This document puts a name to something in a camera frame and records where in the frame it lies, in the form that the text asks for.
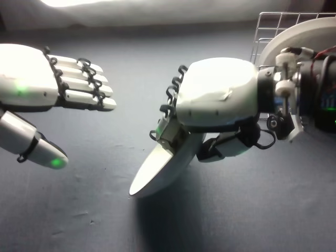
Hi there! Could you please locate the metal wire dish rack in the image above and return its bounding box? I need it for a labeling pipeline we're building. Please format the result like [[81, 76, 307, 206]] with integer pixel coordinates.
[[250, 12, 336, 66]]

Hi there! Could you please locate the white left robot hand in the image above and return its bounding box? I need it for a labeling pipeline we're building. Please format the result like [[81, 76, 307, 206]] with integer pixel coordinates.
[[0, 43, 118, 171]]

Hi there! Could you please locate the white cloth backdrop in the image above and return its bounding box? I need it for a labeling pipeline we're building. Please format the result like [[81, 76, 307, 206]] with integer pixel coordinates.
[[0, 0, 263, 27]]

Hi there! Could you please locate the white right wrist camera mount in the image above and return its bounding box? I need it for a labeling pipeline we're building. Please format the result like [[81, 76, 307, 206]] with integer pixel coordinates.
[[267, 46, 317, 144]]

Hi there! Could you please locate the white plate with leaf print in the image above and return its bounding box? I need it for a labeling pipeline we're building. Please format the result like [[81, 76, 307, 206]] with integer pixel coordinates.
[[128, 131, 207, 198], [258, 16, 336, 69]]

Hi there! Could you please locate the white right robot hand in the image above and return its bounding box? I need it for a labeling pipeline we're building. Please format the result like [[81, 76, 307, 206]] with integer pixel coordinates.
[[149, 58, 263, 163]]

